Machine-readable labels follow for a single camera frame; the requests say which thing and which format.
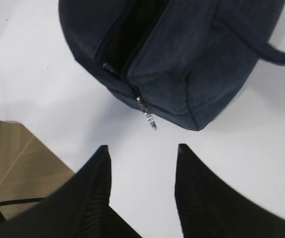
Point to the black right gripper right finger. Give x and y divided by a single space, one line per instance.
210 208

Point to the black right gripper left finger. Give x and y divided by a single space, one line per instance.
78 209

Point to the dark blue lunch bag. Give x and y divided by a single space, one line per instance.
181 60

